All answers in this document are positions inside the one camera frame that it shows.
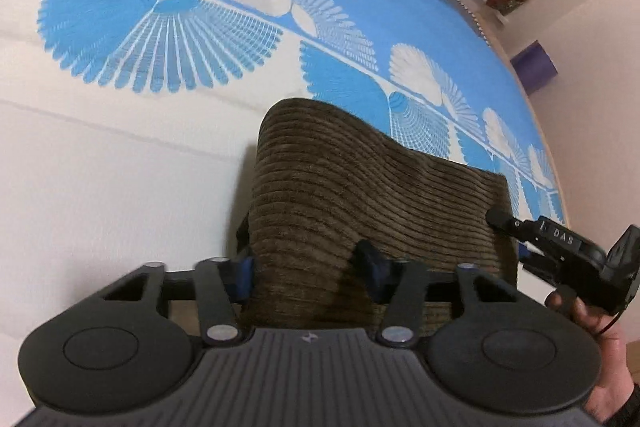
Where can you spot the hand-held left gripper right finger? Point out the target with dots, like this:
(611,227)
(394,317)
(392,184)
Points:
(371,268)

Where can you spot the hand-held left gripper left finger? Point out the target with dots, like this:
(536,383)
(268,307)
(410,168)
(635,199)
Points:
(245,278)

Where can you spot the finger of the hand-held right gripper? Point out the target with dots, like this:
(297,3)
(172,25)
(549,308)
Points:
(515,226)
(537,264)

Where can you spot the person's right forearm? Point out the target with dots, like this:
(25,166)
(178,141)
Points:
(625,409)

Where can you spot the person's right hand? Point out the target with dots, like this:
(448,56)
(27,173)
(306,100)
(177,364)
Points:
(612,357)

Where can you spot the purple box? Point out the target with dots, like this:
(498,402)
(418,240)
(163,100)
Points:
(535,67)

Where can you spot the blue white patterned bedsheet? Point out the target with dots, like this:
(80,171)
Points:
(100,157)

